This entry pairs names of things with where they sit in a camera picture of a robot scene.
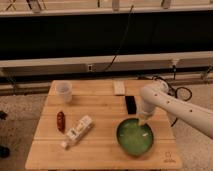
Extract black floor cable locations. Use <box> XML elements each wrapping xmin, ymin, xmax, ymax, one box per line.
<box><xmin>137</xmin><ymin>75</ymin><xmax>193</xmax><ymax>128</ymax></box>

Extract white wall outlet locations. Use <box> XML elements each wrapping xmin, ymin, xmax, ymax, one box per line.
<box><xmin>87</xmin><ymin>64</ymin><xmax>93</xmax><ymax>72</ymax></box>

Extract clear plastic cup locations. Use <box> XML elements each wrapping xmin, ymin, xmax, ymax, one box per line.
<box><xmin>55</xmin><ymin>81</ymin><xmax>72</xmax><ymax>103</ymax></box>

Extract white tube bottle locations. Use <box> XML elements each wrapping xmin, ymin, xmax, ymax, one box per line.
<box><xmin>61</xmin><ymin>115</ymin><xmax>94</xmax><ymax>149</ymax></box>

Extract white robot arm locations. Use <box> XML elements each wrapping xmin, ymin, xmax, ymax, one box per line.
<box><xmin>138</xmin><ymin>81</ymin><xmax>213</xmax><ymax>139</ymax></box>

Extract brown red oblong object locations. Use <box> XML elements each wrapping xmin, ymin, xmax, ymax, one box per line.
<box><xmin>57</xmin><ymin>111</ymin><xmax>65</xmax><ymax>133</ymax></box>

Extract white wall rail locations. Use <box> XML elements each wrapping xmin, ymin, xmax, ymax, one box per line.
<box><xmin>0</xmin><ymin>51</ymin><xmax>213</xmax><ymax>78</ymax></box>

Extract green ceramic bowl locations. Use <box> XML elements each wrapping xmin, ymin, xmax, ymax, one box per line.
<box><xmin>116</xmin><ymin>118</ymin><xmax>154</xmax><ymax>156</ymax></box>

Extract black hanging cable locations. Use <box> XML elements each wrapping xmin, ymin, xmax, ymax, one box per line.
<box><xmin>102</xmin><ymin>3</ymin><xmax>135</xmax><ymax>72</ymax></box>

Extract black rectangular block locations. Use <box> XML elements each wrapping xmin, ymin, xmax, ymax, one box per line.
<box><xmin>125</xmin><ymin>96</ymin><xmax>137</xmax><ymax>114</ymax></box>

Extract white rectangular block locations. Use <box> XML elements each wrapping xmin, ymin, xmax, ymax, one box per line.
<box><xmin>114</xmin><ymin>81</ymin><xmax>125</xmax><ymax>96</ymax></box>

